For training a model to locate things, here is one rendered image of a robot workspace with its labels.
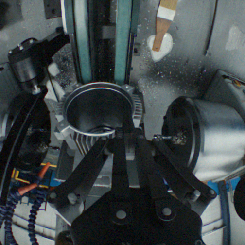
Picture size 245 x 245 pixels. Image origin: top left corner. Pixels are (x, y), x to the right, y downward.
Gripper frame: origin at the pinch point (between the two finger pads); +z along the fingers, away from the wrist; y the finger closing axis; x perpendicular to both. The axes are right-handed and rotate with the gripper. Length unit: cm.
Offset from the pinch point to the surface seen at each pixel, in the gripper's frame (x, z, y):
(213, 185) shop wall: -432, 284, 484
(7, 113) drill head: 0.8, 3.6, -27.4
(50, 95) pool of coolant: -1.8, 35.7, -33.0
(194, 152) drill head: -5.7, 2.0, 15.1
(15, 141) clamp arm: -1.3, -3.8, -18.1
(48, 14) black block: 25.3, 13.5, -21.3
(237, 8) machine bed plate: 39, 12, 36
